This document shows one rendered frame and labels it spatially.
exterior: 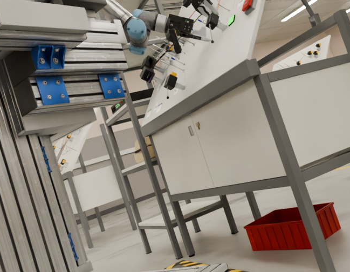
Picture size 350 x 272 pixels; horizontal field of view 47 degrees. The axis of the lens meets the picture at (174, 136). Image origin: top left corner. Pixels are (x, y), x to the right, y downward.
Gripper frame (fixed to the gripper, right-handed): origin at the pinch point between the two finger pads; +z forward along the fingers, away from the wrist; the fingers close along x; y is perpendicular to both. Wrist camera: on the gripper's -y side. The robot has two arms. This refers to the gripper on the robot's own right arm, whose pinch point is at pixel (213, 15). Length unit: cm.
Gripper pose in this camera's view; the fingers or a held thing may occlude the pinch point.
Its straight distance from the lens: 194.2
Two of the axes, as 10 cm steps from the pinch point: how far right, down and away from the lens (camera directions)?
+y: 5.4, -6.3, 5.5
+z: 7.1, 7.0, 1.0
